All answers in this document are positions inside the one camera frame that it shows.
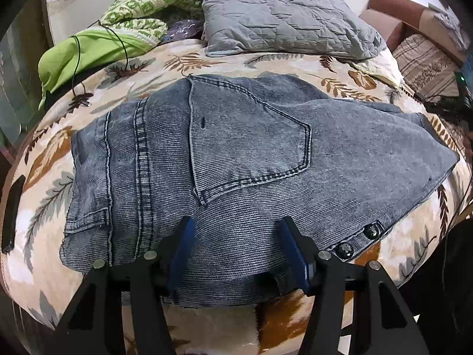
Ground green patterned knit cloth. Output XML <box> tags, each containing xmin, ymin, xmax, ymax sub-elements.
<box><xmin>100</xmin><ymin>0</ymin><xmax>205</xmax><ymax>45</ymax></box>

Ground grey quilted pillow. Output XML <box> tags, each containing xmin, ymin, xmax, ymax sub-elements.
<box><xmin>201</xmin><ymin>0</ymin><xmax>387</xmax><ymax>62</ymax></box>

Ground brown and pink sofa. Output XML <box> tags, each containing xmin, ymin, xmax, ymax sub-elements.
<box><xmin>358</xmin><ymin>0</ymin><xmax>473</xmax><ymax>67</ymax></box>

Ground blue denim pants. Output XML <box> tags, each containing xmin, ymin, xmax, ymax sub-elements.
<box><xmin>61</xmin><ymin>74</ymin><xmax>461</xmax><ymax>307</ymax></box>

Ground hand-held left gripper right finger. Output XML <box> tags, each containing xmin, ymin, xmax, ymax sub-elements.
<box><xmin>277</xmin><ymin>216</ymin><xmax>431</xmax><ymax>355</ymax></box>

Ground lime green cloth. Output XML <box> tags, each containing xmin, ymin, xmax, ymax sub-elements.
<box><xmin>37</xmin><ymin>30</ymin><xmax>158</xmax><ymax>112</ymax></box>

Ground cream white cloth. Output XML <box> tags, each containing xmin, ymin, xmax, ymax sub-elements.
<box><xmin>349</xmin><ymin>57</ymin><xmax>403</xmax><ymax>89</ymax></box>

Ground leaf print blanket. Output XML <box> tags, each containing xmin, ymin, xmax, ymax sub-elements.
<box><xmin>0</xmin><ymin>39</ymin><xmax>473</xmax><ymax>355</ymax></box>

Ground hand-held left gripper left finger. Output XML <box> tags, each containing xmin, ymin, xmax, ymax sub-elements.
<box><xmin>52</xmin><ymin>216</ymin><xmax>196</xmax><ymax>355</ymax></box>

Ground black cable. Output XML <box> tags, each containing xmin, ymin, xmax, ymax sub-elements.
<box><xmin>70</xmin><ymin>18</ymin><xmax>130</xmax><ymax>108</ymax></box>

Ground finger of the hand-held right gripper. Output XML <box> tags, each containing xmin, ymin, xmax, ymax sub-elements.
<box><xmin>422</xmin><ymin>95</ymin><xmax>459</xmax><ymax>119</ymax></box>

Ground purple shiny cloth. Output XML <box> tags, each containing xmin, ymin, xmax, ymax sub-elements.
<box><xmin>161</xmin><ymin>18</ymin><xmax>205</xmax><ymax>43</ymax></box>

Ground striped beige cushion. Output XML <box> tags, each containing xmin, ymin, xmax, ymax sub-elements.
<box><xmin>392</xmin><ymin>33</ymin><xmax>466</xmax><ymax>99</ymax></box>

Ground wooden headboard with mirror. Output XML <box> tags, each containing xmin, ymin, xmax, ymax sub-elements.
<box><xmin>0</xmin><ymin>0</ymin><xmax>50</xmax><ymax>178</ymax></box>

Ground black rectangular device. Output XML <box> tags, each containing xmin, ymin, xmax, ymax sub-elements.
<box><xmin>2</xmin><ymin>174</ymin><xmax>26</xmax><ymax>254</ymax></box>

